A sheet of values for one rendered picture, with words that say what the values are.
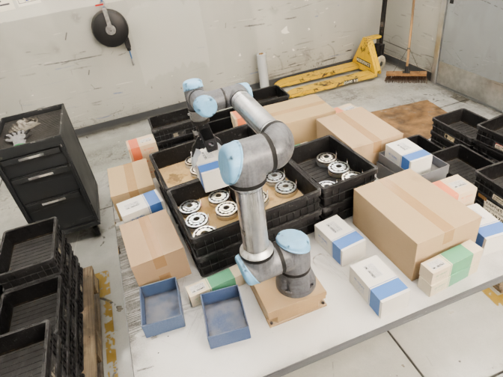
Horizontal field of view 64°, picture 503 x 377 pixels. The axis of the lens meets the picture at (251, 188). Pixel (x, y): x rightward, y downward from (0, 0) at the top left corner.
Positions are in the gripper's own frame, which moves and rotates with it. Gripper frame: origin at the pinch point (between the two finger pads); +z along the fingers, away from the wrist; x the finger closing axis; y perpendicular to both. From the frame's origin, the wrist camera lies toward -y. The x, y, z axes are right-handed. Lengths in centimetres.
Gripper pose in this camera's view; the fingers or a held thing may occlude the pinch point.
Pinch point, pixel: (210, 164)
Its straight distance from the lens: 168.1
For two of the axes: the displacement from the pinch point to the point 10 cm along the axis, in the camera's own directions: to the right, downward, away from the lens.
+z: 1.3, 8.1, 5.7
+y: -3.4, -5.0, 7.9
